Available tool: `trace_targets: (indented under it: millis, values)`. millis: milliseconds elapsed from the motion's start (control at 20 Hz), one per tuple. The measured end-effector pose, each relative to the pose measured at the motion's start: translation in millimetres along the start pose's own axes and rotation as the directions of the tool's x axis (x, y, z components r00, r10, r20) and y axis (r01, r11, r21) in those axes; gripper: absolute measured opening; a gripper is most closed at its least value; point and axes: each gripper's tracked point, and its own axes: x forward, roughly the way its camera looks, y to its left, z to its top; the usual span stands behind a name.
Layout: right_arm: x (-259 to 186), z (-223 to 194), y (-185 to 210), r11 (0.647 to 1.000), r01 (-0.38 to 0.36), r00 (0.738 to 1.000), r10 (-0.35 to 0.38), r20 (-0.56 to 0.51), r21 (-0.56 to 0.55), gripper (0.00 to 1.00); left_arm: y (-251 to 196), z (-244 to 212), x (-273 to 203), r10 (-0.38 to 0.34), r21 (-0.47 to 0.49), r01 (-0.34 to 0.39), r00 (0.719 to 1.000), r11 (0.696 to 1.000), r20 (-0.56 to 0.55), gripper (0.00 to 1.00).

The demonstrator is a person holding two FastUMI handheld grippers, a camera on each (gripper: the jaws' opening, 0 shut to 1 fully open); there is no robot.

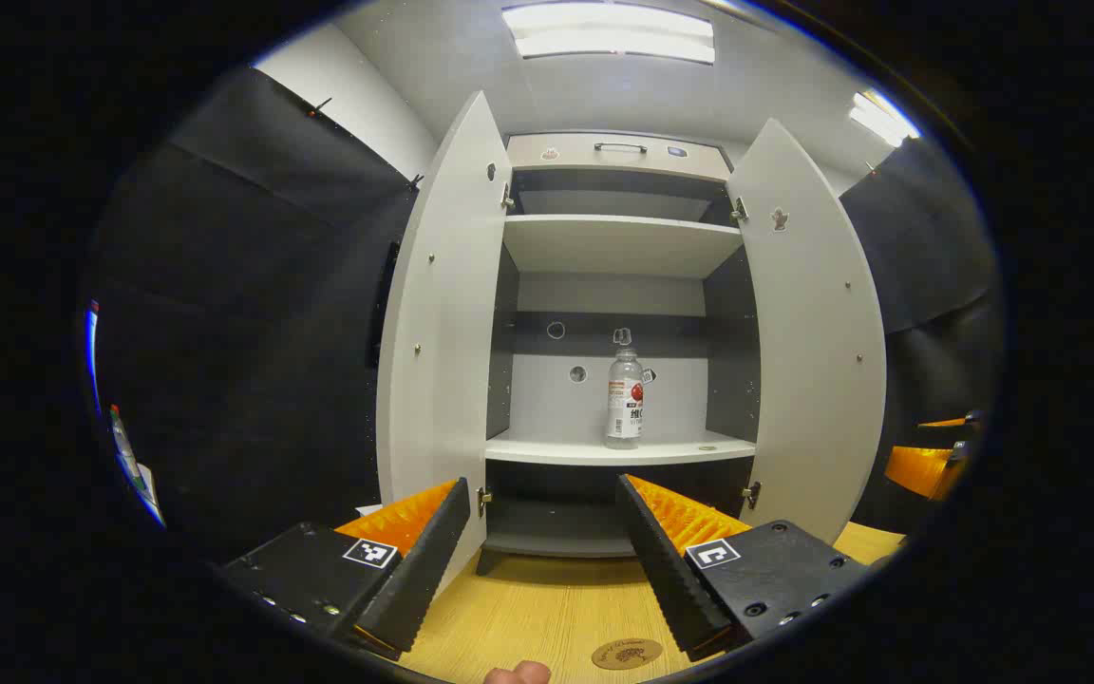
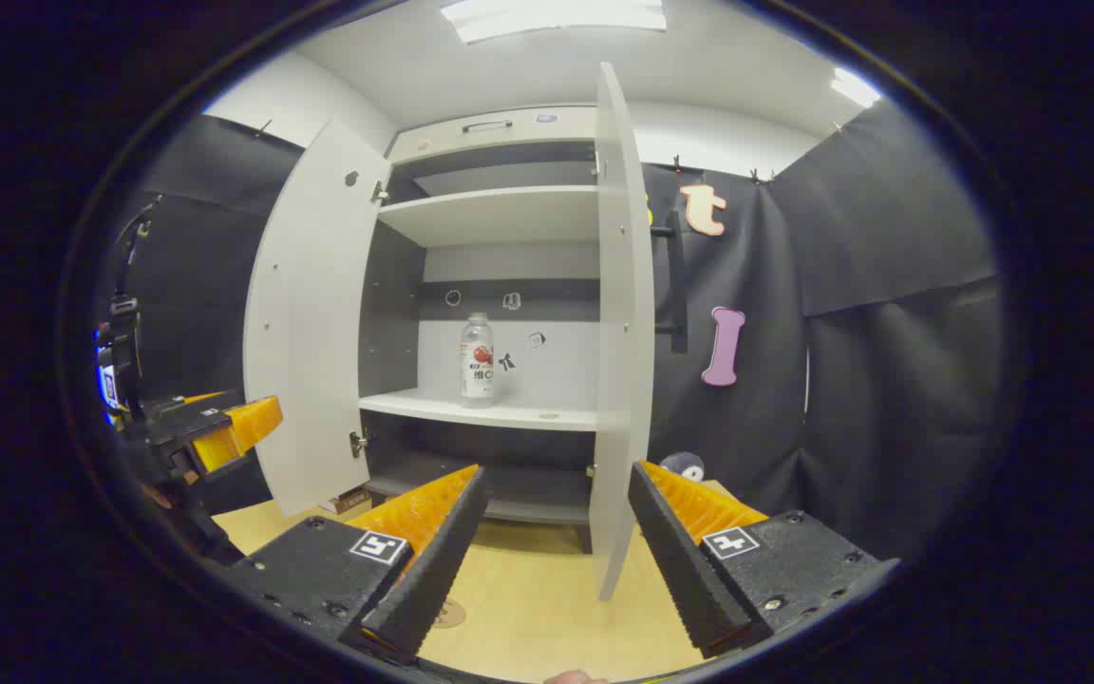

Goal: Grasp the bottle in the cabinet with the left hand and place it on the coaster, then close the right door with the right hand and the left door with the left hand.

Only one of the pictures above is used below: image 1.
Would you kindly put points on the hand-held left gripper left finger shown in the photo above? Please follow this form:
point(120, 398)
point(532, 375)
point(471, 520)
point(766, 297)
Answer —
point(424, 560)

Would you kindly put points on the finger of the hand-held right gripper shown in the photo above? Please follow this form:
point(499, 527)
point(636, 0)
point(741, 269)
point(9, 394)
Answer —
point(960, 426)
point(922, 470)

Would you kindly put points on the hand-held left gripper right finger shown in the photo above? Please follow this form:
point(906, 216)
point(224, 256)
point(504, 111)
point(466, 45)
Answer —
point(666, 560)

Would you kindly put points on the round brown coaster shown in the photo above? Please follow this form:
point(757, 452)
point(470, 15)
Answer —
point(627, 654)

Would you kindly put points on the white cabinet door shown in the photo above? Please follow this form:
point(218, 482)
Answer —
point(443, 332)
point(813, 361)

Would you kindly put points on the clear bottle with red label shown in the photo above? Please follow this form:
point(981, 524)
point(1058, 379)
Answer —
point(623, 408)

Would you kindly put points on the white and grey cabinet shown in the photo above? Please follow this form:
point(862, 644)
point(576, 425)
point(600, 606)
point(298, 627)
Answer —
point(604, 247)

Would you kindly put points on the small ceiling light panel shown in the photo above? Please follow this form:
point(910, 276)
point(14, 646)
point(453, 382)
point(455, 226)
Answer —
point(879, 116)

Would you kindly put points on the large ceiling light panel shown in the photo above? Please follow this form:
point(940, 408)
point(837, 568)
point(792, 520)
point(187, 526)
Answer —
point(609, 30)

